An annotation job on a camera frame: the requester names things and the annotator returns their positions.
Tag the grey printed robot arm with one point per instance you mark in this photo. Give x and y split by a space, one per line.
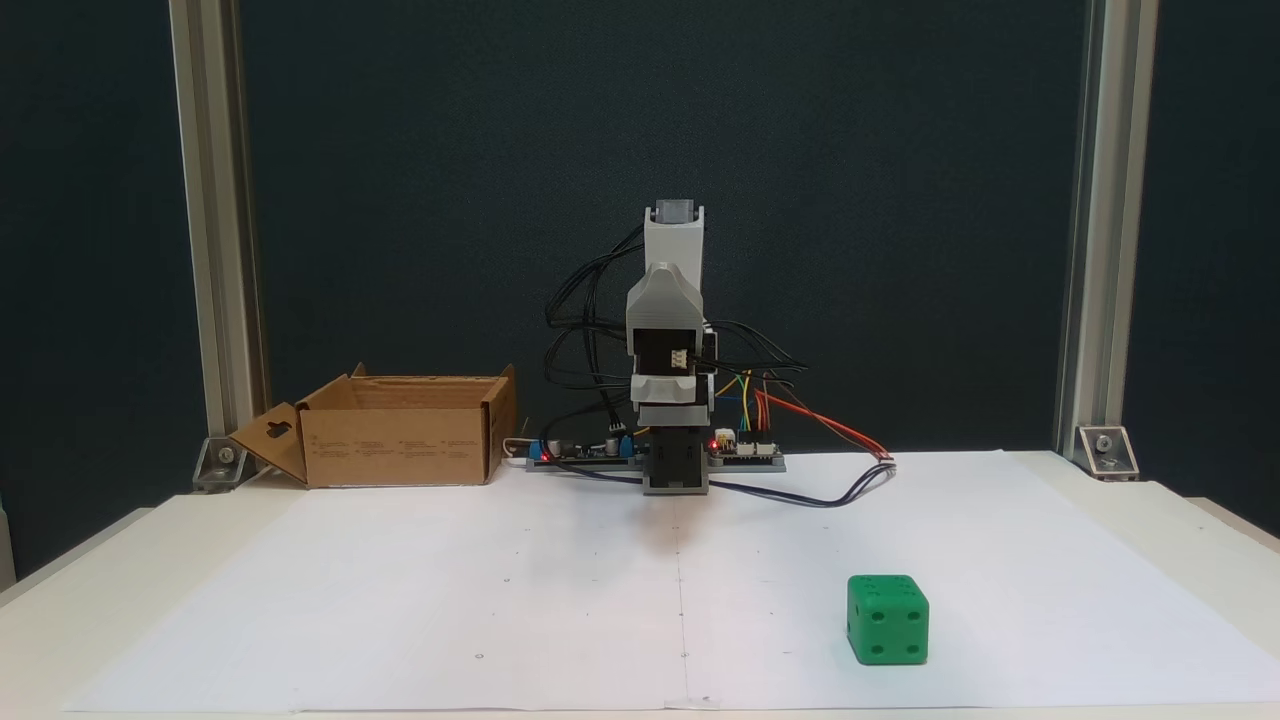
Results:
672 240

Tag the wide ribbed grey gripper finger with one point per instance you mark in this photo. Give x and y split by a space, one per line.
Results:
672 416

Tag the green die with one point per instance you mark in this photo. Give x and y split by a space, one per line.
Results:
888 625

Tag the circuit board with white connectors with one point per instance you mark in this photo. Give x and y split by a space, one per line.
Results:
750 456

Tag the circuit board with blue part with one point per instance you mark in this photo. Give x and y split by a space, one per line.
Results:
580 456

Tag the metal corner bracket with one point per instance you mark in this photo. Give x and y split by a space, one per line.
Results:
222 465
1108 452

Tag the brown cardboard box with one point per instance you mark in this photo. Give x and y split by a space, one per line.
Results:
390 450

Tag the aluminium frame post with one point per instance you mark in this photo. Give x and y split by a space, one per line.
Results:
1105 200
210 200

